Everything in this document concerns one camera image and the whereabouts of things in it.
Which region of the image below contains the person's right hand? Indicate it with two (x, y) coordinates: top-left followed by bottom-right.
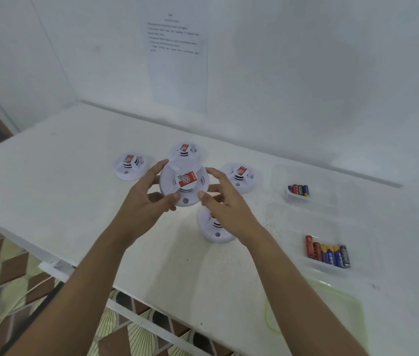
(197, 167), (270, 250)

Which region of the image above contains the large clear plastic container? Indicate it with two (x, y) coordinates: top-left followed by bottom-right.
(268, 207), (377, 278)

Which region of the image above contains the person's right forearm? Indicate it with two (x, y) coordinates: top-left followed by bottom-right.
(246, 233), (370, 356)

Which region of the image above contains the clear battery container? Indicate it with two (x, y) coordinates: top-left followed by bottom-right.
(271, 165), (338, 209)

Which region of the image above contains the white round smoke detector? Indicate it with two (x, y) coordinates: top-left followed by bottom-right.
(220, 163), (264, 195)
(159, 161), (210, 208)
(197, 207), (237, 244)
(114, 153), (153, 181)
(167, 142), (208, 169)

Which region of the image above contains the printed white paper sheet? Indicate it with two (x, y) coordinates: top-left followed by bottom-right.
(137, 0), (210, 115)

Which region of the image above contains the large green-rimmed clear lid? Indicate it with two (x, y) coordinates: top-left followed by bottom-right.
(265, 277), (366, 356)

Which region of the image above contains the person's left hand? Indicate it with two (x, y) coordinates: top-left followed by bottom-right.
(110, 158), (181, 250)

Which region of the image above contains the white metal table frame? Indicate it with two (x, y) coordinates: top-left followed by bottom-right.
(0, 215), (240, 356)

